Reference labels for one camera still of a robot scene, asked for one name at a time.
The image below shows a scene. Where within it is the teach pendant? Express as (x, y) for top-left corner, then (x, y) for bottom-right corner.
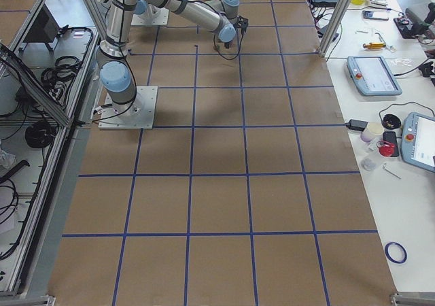
(346, 56), (402, 97)
(400, 112), (434, 173)

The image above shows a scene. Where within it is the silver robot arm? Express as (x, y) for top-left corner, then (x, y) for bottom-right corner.
(96, 0), (248, 117)
(134, 0), (160, 19)

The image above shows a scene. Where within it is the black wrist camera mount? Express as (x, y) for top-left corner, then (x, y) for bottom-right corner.
(236, 16), (249, 35)

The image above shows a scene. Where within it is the near teach pendant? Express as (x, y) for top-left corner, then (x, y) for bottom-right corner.
(400, 112), (434, 173)

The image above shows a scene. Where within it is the yellow handled tool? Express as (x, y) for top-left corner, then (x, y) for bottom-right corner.
(363, 42), (386, 50)

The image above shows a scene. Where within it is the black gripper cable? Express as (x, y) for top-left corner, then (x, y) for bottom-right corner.
(213, 27), (246, 61)

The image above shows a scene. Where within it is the blue tape roll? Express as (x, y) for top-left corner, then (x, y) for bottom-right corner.
(384, 241), (408, 265)

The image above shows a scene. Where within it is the smartphone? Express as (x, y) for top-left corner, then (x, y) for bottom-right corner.
(362, 10), (389, 21)

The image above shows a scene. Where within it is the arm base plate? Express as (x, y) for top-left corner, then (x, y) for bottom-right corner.
(98, 86), (158, 130)
(131, 5), (169, 27)

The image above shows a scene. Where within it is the far teach pendant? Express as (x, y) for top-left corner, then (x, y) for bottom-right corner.
(346, 56), (402, 97)

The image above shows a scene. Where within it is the aluminium frame post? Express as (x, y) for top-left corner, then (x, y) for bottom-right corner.
(318, 0), (351, 57)

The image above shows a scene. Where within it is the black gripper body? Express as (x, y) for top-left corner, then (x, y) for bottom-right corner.
(224, 39), (234, 48)

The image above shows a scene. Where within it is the black power adapter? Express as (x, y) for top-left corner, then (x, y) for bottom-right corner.
(345, 119), (368, 132)

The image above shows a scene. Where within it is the white paper cup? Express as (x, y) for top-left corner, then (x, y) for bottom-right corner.
(360, 122), (385, 143)

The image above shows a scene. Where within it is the red round cap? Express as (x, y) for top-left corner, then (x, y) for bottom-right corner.
(377, 141), (396, 157)

